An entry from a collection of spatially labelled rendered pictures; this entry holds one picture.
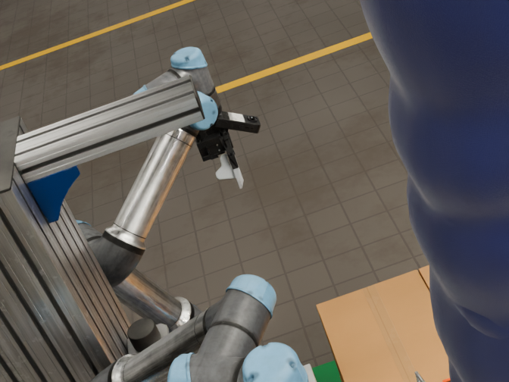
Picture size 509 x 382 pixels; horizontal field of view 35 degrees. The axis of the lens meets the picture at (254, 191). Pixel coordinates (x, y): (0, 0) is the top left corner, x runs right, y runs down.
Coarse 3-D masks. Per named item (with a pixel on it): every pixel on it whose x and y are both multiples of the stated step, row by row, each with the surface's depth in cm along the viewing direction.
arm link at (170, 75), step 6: (168, 72) 185; (174, 72) 185; (156, 78) 185; (162, 78) 184; (168, 78) 183; (174, 78) 184; (150, 84) 183; (156, 84) 182; (162, 84) 181; (138, 90) 182; (144, 90) 181
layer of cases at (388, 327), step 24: (384, 288) 299; (408, 288) 295; (336, 312) 296; (360, 312) 293; (384, 312) 289; (408, 312) 286; (336, 336) 287; (360, 336) 284; (384, 336) 280; (408, 336) 277; (432, 336) 274; (336, 360) 278; (360, 360) 275; (384, 360) 272; (408, 360) 269; (432, 360) 266
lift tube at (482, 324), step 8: (448, 224) 75; (456, 224) 74; (456, 304) 82; (464, 312) 81; (472, 312) 80; (472, 320) 81; (480, 320) 80; (488, 320) 80; (480, 328) 81; (488, 328) 80; (496, 328) 79; (488, 336) 81; (496, 336) 80; (504, 336) 79
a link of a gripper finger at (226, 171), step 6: (222, 156) 198; (222, 162) 198; (228, 162) 198; (222, 168) 198; (228, 168) 198; (216, 174) 198; (222, 174) 198; (228, 174) 198; (234, 174) 198; (240, 174) 198; (240, 180) 198; (240, 186) 199
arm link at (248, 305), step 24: (240, 288) 119; (264, 288) 120; (216, 312) 119; (240, 312) 115; (264, 312) 118; (168, 336) 129; (192, 336) 123; (120, 360) 140; (144, 360) 133; (168, 360) 128
